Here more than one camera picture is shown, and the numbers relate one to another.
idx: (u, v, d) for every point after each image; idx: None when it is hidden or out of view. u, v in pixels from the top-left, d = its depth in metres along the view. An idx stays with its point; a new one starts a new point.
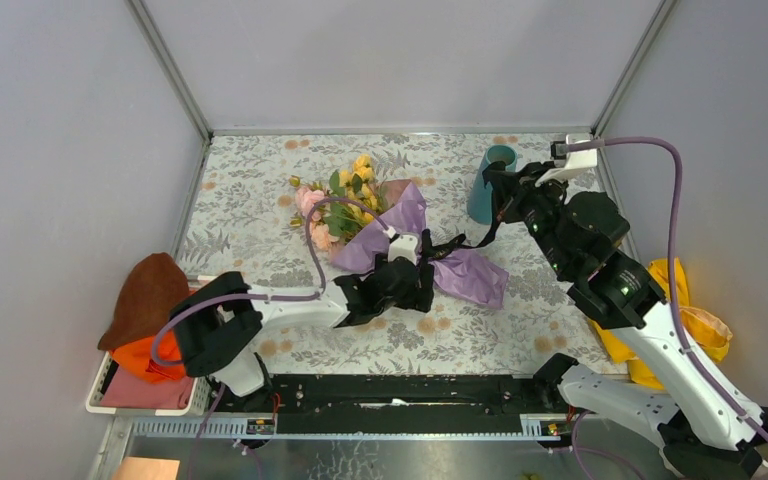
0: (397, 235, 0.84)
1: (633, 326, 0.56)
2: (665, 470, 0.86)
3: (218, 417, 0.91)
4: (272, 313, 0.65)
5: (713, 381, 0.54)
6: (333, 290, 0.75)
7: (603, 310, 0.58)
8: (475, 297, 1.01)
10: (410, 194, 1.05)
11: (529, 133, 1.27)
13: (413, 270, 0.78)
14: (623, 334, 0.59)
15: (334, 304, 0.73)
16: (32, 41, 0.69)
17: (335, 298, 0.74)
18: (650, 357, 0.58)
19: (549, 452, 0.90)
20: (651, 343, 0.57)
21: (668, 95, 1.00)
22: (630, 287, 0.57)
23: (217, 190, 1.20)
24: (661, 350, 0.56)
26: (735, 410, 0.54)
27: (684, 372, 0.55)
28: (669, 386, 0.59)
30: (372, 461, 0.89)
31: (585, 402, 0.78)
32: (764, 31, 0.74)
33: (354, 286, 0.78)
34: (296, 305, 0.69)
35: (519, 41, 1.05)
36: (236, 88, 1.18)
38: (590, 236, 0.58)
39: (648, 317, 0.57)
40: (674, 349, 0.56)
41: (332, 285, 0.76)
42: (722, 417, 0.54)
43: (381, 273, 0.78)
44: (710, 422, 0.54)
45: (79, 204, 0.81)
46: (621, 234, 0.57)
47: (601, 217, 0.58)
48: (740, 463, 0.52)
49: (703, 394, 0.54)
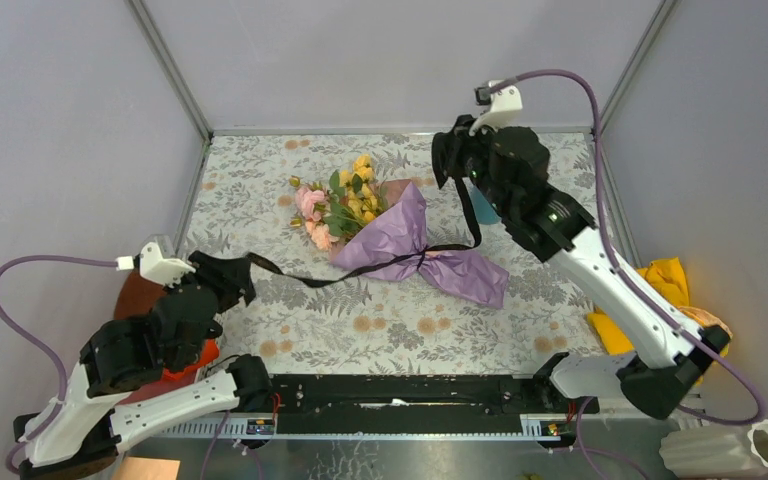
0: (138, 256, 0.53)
1: (563, 248, 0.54)
2: (665, 469, 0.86)
3: (234, 417, 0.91)
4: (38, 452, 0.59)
5: (646, 297, 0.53)
6: (77, 380, 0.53)
7: (535, 240, 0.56)
8: (475, 296, 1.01)
10: (410, 194, 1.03)
11: (530, 133, 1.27)
13: (203, 306, 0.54)
14: (558, 260, 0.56)
15: (78, 403, 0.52)
16: (32, 41, 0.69)
17: (75, 392, 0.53)
18: (585, 282, 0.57)
19: (549, 452, 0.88)
20: (583, 262, 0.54)
21: (667, 95, 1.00)
22: (559, 215, 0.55)
23: (217, 190, 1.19)
24: (592, 271, 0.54)
26: (670, 325, 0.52)
27: (618, 292, 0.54)
28: (613, 313, 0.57)
30: (372, 461, 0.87)
31: (578, 389, 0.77)
32: (763, 31, 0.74)
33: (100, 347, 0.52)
34: (48, 429, 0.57)
35: (520, 41, 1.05)
36: (235, 87, 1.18)
38: (514, 166, 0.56)
39: (578, 243, 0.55)
40: (605, 269, 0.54)
41: (77, 369, 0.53)
42: (657, 333, 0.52)
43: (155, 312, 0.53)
44: (648, 339, 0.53)
45: (79, 204, 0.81)
46: (544, 161, 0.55)
47: (524, 146, 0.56)
48: (678, 377, 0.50)
49: (637, 311, 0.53)
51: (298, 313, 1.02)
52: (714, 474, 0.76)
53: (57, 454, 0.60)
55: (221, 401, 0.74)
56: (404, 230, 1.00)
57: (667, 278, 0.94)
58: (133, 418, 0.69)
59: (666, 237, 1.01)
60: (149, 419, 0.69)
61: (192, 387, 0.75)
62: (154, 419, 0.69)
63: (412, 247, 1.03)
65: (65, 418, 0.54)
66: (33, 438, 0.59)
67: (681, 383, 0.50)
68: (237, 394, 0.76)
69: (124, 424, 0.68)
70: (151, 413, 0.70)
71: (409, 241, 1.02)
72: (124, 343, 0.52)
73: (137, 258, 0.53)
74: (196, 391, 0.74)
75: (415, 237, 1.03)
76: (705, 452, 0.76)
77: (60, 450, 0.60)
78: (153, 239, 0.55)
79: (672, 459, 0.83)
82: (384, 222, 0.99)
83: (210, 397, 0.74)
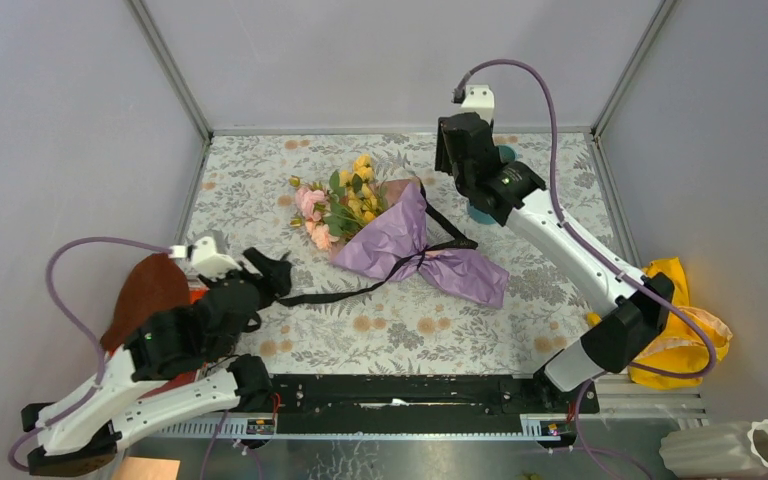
0: (190, 247, 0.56)
1: (515, 207, 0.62)
2: (665, 469, 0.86)
3: (233, 418, 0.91)
4: (55, 439, 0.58)
5: (588, 246, 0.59)
6: (122, 362, 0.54)
7: (492, 204, 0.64)
8: (475, 296, 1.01)
10: (409, 194, 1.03)
11: (530, 133, 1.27)
13: (248, 298, 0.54)
14: (514, 221, 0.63)
15: (117, 387, 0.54)
16: (32, 42, 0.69)
17: (118, 374, 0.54)
18: (538, 239, 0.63)
19: (549, 452, 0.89)
20: (533, 218, 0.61)
21: (667, 95, 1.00)
22: (511, 179, 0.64)
23: (217, 190, 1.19)
24: (541, 225, 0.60)
26: (612, 270, 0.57)
27: (565, 243, 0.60)
28: (567, 268, 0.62)
30: (372, 461, 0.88)
31: (569, 377, 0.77)
32: (763, 32, 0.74)
33: (147, 334, 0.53)
34: (74, 415, 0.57)
35: (520, 41, 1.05)
36: (235, 87, 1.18)
38: (460, 139, 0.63)
39: (526, 200, 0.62)
40: (552, 223, 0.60)
41: (120, 353, 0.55)
42: (600, 279, 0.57)
43: (201, 303, 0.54)
44: (593, 285, 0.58)
45: (79, 204, 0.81)
46: (486, 132, 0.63)
47: (467, 122, 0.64)
48: (620, 317, 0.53)
49: (582, 260, 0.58)
51: (298, 313, 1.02)
52: (714, 474, 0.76)
53: (70, 442, 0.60)
55: (222, 400, 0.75)
56: (404, 230, 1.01)
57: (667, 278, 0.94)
58: (134, 415, 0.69)
59: (665, 238, 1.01)
60: (149, 415, 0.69)
61: (193, 384, 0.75)
62: (154, 416, 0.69)
63: (412, 246, 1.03)
65: (97, 403, 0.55)
66: (51, 424, 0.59)
67: (624, 326, 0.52)
68: (238, 393, 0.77)
69: (124, 421, 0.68)
70: (151, 409, 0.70)
71: (409, 241, 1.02)
72: (170, 333, 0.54)
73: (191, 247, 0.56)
74: (196, 389, 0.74)
75: (415, 237, 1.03)
76: (704, 452, 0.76)
77: (74, 440, 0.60)
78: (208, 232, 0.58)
79: (672, 458, 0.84)
82: (384, 221, 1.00)
83: (211, 396, 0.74)
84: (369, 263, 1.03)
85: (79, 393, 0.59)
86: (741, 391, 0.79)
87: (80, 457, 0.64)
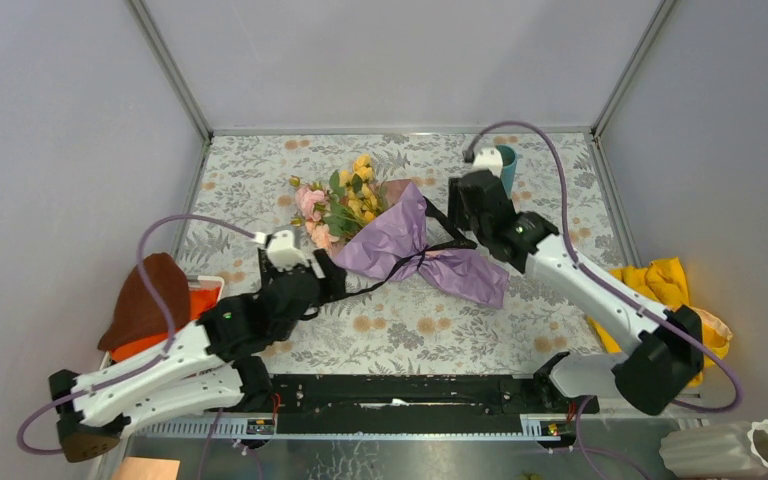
0: (271, 235, 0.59)
1: (528, 253, 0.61)
2: (665, 470, 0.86)
3: (226, 417, 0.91)
4: (96, 407, 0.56)
5: (607, 285, 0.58)
6: (193, 336, 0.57)
7: (508, 254, 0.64)
8: (475, 296, 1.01)
10: (409, 193, 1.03)
11: (529, 133, 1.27)
13: (310, 286, 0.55)
14: (532, 268, 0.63)
15: (187, 359, 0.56)
16: (32, 41, 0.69)
17: (189, 348, 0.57)
18: (558, 282, 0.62)
19: (549, 452, 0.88)
20: (548, 261, 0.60)
21: (666, 94, 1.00)
22: (525, 227, 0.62)
23: (217, 190, 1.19)
24: (557, 268, 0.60)
26: (633, 306, 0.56)
27: (582, 283, 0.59)
28: (588, 307, 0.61)
30: (372, 460, 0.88)
31: (575, 386, 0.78)
32: (762, 31, 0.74)
33: (224, 314, 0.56)
34: (128, 383, 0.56)
35: (519, 41, 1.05)
36: (235, 87, 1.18)
38: (473, 193, 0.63)
39: (541, 245, 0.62)
40: (567, 265, 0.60)
41: (191, 328, 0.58)
42: (620, 315, 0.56)
43: (268, 289, 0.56)
44: (615, 322, 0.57)
45: (79, 203, 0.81)
46: (498, 184, 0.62)
47: (481, 176, 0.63)
48: (648, 355, 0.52)
49: (601, 298, 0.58)
51: None
52: (714, 475, 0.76)
53: (103, 415, 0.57)
55: (228, 395, 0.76)
56: (404, 230, 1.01)
57: (667, 278, 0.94)
58: (143, 401, 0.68)
59: (665, 237, 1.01)
60: (158, 403, 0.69)
61: (199, 378, 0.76)
62: (163, 404, 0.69)
63: (412, 246, 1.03)
65: (159, 372, 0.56)
66: (99, 389, 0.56)
67: (652, 361, 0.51)
68: (242, 390, 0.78)
69: (134, 408, 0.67)
70: (159, 397, 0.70)
71: (409, 240, 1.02)
72: (239, 318, 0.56)
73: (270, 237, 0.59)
74: (203, 382, 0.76)
75: (415, 236, 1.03)
76: (704, 451, 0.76)
77: (109, 413, 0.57)
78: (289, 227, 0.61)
79: (672, 459, 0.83)
82: (384, 222, 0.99)
83: (218, 390, 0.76)
84: (369, 263, 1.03)
85: (138, 360, 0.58)
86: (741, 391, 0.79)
87: (101, 436, 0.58)
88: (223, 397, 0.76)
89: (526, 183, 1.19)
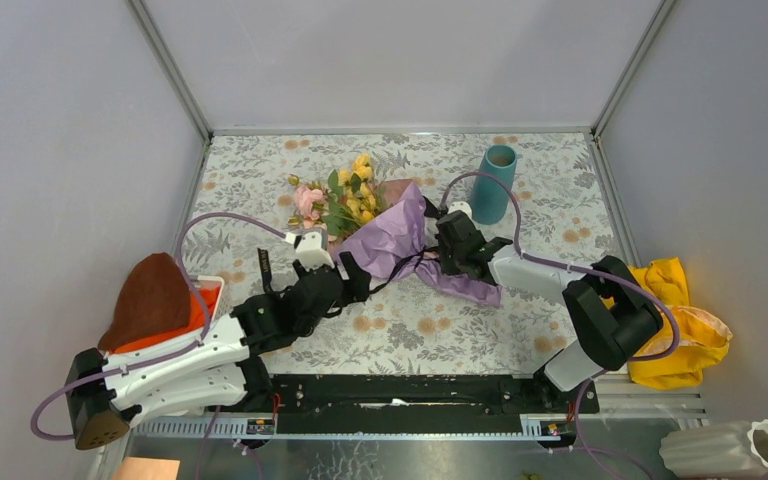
0: (300, 237, 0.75)
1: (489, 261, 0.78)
2: (664, 469, 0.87)
3: (221, 417, 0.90)
4: (130, 386, 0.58)
5: (540, 259, 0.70)
6: (226, 325, 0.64)
7: (478, 272, 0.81)
8: (474, 296, 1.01)
10: (410, 193, 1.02)
11: (529, 133, 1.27)
13: (333, 285, 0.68)
14: (496, 275, 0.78)
15: (222, 347, 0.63)
16: (32, 41, 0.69)
17: (223, 336, 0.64)
18: (516, 280, 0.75)
19: (549, 452, 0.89)
20: (503, 261, 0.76)
21: (666, 94, 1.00)
22: (487, 246, 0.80)
23: (217, 190, 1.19)
24: (510, 263, 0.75)
26: (560, 267, 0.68)
27: (526, 266, 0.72)
28: (539, 290, 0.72)
30: (372, 461, 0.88)
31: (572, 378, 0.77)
32: (764, 31, 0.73)
33: (258, 310, 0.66)
34: (161, 367, 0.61)
35: (519, 42, 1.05)
36: (235, 87, 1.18)
38: (445, 227, 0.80)
39: (497, 254, 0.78)
40: (515, 259, 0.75)
41: (225, 318, 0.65)
42: (554, 277, 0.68)
43: (296, 289, 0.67)
44: (554, 285, 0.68)
45: (79, 203, 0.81)
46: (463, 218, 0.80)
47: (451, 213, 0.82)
48: (576, 298, 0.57)
49: (539, 271, 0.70)
51: None
52: (714, 475, 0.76)
53: (133, 396, 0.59)
55: (233, 393, 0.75)
56: (405, 229, 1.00)
57: (667, 278, 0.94)
58: (153, 392, 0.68)
59: (665, 237, 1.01)
60: (166, 394, 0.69)
61: (206, 371, 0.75)
62: (171, 395, 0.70)
63: (411, 246, 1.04)
65: (194, 357, 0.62)
66: (134, 370, 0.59)
67: (580, 302, 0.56)
68: (245, 388, 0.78)
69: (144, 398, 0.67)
70: (168, 389, 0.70)
71: (409, 240, 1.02)
72: (267, 314, 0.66)
73: (300, 238, 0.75)
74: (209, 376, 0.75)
75: (415, 236, 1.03)
76: (705, 452, 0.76)
77: (138, 394, 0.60)
78: (317, 231, 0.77)
79: (671, 459, 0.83)
82: (384, 222, 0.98)
83: (223, 386, 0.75)
84: (367, 261, 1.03)
85: (171, 347, 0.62)
86: (741, 391, 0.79)
87: (121, 420, 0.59)
88: (227, 393, 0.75)
89: (526, 183, 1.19)
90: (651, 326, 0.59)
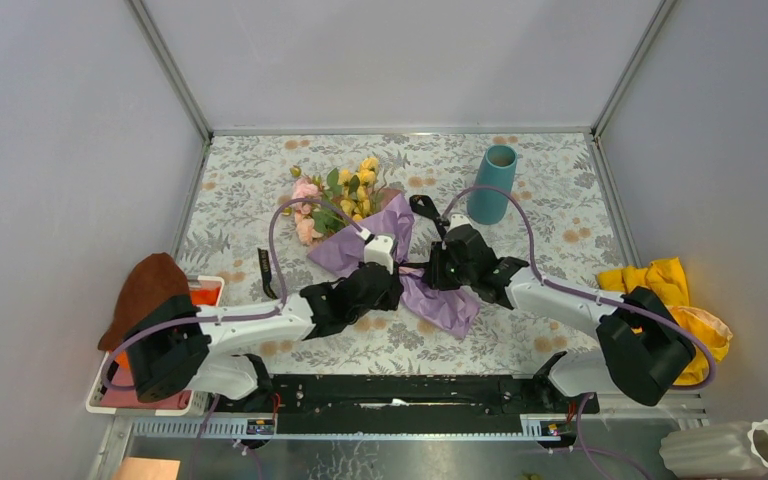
0: (372, 236, 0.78)
1: (504, 283, 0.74)
2: (665, 469, 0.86)
3: (218, 417, 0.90)
4: (223, 336, 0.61)
5: (560, 288, 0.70)
6: (297, 304, 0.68)
7: (492, 296, 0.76)
8: (441, 321, 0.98)
10: (395, 205, 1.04)
11: (529, 133, 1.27)
13: (384, 277, 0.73)
14: (514, 300, 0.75)
15: (297, 318, 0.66)
16: (32, 41, 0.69)
17: (297, 311, 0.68)
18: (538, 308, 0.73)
19: (549, 452, 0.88)
20: (520, 287, 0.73)
21: (665, 95, 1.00)
22: (500, 268, 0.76)
23: (218, 190, 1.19)
24: (528, 290, 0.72)
26: (589, 298, 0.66)
27: (551, 295, 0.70)
28: (560, 316, 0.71)
30: (372, 461, 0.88)
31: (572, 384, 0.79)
32: (763, 32, 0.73)
33: (322, 295, 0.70)
34: (247, 326, 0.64)
35: (519, 42, 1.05)
36: (235, 87, 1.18)
38: (457, 245, 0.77)
39: (513, 278, 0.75)
40: (535, 285, 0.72)
41: (296, 297, 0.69)
42: (583, 308, 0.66)
43: (350, 279, 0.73)
44: (582, 318, 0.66)
45: (79, 203, 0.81)
46: (476, 239, 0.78)
47: (462, 230, 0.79)
48: (612, 336, 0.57)
49: (564, 301, 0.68)
51: None
52: (714, 475, 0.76)
53: (220, 346, 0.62)
55: (244, 384, 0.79)
56: None
57: (667, 278, 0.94)
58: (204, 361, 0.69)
59: (665, 237, 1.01)
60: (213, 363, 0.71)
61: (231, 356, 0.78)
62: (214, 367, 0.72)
63: None
65: (272, 325, 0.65)
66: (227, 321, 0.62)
67: (615, 340, 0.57)
68: (255, 383, 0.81)
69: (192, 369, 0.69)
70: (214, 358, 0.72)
71: None
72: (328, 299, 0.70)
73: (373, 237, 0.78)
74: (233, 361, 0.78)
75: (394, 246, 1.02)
76: (705, 452, 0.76)
77: (224, 345, 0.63)
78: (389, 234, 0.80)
79: (672, 458, 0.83)
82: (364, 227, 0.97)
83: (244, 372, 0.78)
84: (341, 263, 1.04)
85: (255, 309, 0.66)
86: (741, 391, 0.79)
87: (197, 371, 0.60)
88: (240, 385, 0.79)
89: (526, 183, 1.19)
90: (685, 357, 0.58)
